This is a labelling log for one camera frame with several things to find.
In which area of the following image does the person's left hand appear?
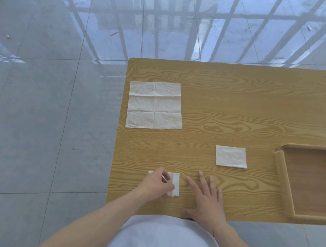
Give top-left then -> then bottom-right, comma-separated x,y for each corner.
134,164 -> 178,206

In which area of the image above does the person's right hand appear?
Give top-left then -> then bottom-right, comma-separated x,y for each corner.
178,169 -> 234,234

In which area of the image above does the small white tissue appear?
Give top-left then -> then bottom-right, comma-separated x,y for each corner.
145,168 -> 183,199

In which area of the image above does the person's left forearm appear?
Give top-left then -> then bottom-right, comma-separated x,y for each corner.
34,173 -> 152,247

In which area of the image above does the medium folded white tissue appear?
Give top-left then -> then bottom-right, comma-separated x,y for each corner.
213,143 -> 251,171

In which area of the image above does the large unfolded white tissue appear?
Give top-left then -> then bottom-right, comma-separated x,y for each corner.
122,74 -> 190,138

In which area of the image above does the wooden tray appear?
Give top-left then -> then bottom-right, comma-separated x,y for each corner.
263,136 -> 326,225

